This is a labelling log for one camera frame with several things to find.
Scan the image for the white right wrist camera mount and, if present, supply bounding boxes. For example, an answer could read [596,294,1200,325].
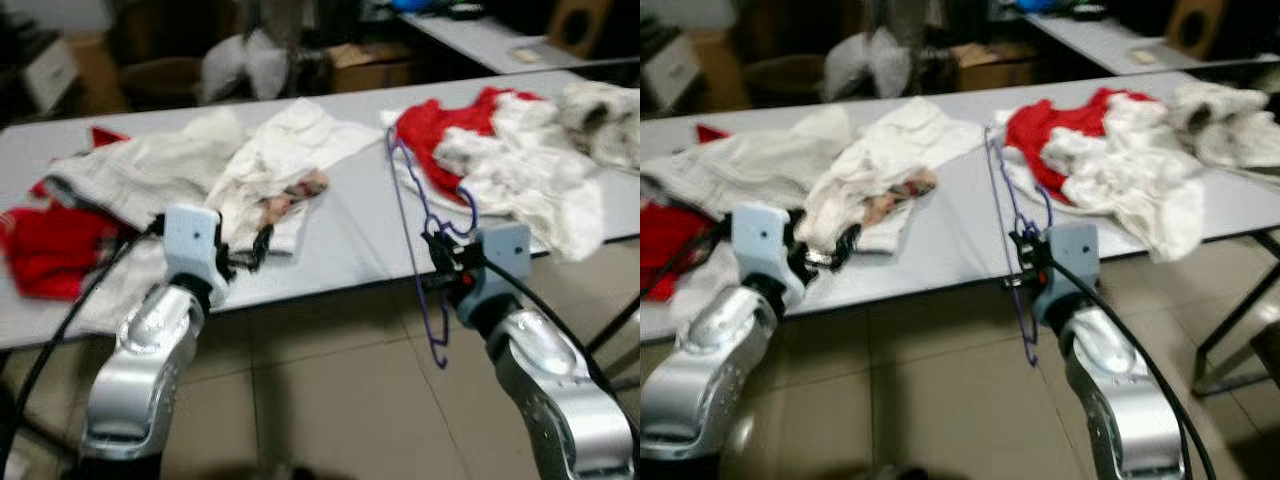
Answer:
[470,222,533,326]
[1040,222,1101,326]

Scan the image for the wooden speaker box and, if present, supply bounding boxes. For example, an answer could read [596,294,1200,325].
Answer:
[1165,0,1233,59]
[545,0,613,59]

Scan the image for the purple plastic hanger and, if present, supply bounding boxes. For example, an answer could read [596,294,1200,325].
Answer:
[383,128,481,369]
[983,125,1056,366]

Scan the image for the cream trousers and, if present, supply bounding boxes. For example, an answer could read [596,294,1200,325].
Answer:
[45,108,249,336]
[645,105,851,323]

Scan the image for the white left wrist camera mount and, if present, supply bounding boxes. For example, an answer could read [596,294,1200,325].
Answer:
[162,203,231,296]
[732,203,803,299]

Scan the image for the brown cardboard box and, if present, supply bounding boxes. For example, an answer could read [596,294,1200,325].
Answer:
[328,42,416,93]
[950,42,1039,91]

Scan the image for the white thin garment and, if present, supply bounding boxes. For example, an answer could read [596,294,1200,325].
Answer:
[800,97,986,256]
[205,97,386,256]

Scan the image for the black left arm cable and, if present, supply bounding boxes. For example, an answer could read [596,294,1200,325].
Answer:
[0,222,166,471]
[648,222,738,301]

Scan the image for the cream thick garment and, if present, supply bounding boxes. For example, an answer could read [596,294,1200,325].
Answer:
[555,80,641,169]
[1165,80,1280,169]

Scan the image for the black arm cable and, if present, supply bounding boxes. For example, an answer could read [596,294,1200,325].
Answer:
[1045,258,1219,480]
[478,258,641,451]
[0,222,166,471]
[648,222,738,301]

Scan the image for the white crumpled garment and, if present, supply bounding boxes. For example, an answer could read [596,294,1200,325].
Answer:
[380,92,609,263]
[995,92,1206,263]

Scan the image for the white table black legs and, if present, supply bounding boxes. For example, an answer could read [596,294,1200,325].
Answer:
[640,68,1280,399]
[0,68,641,393]

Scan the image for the white cardboard carton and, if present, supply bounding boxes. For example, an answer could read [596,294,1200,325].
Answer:
[640,35,701,111]
[20,35,81,113]

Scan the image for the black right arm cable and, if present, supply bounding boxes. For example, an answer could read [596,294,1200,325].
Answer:
[478,258,641,451]
[1045,258,1219,480]

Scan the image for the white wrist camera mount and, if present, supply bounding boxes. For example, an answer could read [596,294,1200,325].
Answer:
[470,222,533,326]
[732,203,803,299]
[1040,222,1101,326]
[162,203,231,296]

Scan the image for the dark brown armchair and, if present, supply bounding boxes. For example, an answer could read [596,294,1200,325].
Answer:
[115,0,241,113]
[740,0,861,111]

